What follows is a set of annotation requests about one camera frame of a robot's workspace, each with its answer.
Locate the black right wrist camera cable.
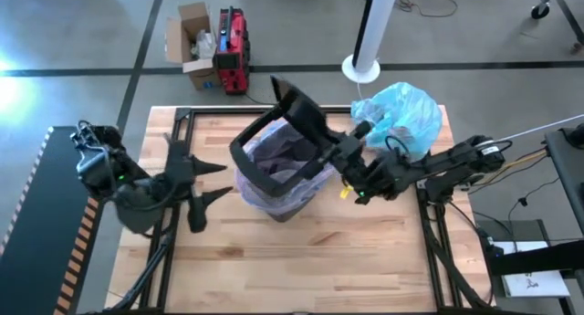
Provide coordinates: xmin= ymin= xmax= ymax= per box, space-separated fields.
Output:
xmin=384 ymin=135 xmax=411 ymax=159

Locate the black trash bin lid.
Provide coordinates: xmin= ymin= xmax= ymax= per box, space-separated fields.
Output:
xmin=229 ymin=74 xmax=342 ymax=199

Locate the black metal bar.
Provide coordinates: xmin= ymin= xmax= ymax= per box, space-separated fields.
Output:
xmin=490 ymin=238 xmax=584 ymax=278

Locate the tangled floor cable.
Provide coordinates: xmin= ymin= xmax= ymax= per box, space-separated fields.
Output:
xmin=396 ymin=0 xmax=458 ymax=18

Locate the white pillar with round base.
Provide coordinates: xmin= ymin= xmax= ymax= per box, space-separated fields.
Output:
xmin=340 ymin=0 xmax=401 ymax=85

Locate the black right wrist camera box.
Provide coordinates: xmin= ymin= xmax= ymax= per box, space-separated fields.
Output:
xmin=349 ymin=120 xmax=373 ymax=141

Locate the open cardboard box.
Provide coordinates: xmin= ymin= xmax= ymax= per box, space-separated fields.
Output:
xmin=164 ymin=2 xmax=220 ymax=90

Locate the blue plastic trash bag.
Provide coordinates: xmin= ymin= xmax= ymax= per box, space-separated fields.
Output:
xmin=349 ymin=80 xmax=443 ymax=164

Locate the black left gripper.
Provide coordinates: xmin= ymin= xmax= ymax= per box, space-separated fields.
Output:
xmin=163 ymin=139 xmax=235 ymax=208

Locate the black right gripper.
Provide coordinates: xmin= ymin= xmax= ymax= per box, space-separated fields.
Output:
xmin=326 ymin=139 xmax=371 ymax=184

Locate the white paper pad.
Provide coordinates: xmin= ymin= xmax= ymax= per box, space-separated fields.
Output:
xmin=493 ymin=240 xmax=571 ymax=299

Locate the black side desk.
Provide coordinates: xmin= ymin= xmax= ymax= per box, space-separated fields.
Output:
xmin=545 ymin=122 xmax=584 ymax=225

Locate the grey cart leg with caster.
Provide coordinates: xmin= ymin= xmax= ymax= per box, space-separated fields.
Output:
xmin=530 ymin=0 xmax=565 ymax=20

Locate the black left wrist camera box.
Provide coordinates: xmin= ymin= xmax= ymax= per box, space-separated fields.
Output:
xmin=188 ymin=200 xmax=210 ymax=235

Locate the pink trash bag blue drawstring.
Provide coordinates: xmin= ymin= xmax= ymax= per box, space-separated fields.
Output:
xmin=234 ymin=117 xmax=339 ymax=218

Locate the black mat with hazard stripes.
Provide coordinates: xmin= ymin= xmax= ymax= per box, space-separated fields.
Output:
xmin=0 ymin=125 xmax=120 ymax=315

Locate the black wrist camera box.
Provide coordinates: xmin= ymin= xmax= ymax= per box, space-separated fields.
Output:
xmin=349 ymin=120 xmax=373 ymax=141
xmin=188 ymin=200 xmax=210 ymax=235

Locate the black aluminium table frame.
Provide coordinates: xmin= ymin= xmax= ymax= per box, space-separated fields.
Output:
xmin=104 ymin=105 xmax=498 ymax=315

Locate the clear plastic packing wrap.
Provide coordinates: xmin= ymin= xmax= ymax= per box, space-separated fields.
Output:
xmin=191 ymin=29 xmax=218 ymax=60

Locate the red and black toolbox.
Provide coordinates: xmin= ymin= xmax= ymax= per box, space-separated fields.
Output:
xmin=213 ymin=5 xmax=251 ymax=96

